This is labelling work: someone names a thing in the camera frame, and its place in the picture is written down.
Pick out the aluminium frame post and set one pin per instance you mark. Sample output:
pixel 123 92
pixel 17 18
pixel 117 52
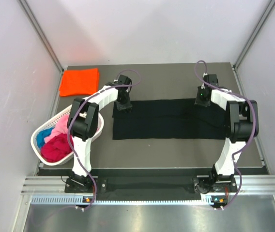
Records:
pixel 254 34
pixel 40 33

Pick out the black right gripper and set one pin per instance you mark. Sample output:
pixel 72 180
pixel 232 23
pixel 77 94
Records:
pixel 198 102

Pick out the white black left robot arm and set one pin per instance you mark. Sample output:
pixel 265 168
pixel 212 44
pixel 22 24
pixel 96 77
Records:
pixel 83 125

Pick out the folded orange t-shirt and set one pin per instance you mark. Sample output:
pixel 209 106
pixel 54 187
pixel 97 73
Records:
pixel 79 82

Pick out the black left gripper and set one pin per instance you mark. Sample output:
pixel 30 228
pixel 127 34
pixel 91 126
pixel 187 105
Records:
pixel 121 108

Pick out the magenta t-shirt in basket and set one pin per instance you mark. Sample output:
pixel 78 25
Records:
pixel 56 149

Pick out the slotted grey cable duct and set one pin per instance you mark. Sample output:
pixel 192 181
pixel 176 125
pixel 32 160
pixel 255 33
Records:
pixel 85 200

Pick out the blue t-shirt in basket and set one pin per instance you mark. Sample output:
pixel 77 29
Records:
pixel 40 138

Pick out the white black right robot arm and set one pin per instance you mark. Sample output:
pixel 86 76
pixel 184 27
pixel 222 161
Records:
pixel 240 127

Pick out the pink t-shirt in basket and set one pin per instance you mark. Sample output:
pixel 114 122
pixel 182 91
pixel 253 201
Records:
pixel 60 128

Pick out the left aluminium frame post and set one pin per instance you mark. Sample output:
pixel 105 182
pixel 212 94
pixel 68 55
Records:
pixel 40 33

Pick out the black t-shirt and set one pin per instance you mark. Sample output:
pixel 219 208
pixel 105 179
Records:
pixel 169 119

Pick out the right aluminium frame post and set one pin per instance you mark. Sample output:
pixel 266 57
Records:
pixel 254 34

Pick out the white plastic laundry basket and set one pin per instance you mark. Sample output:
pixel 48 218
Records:
pixel 50 125

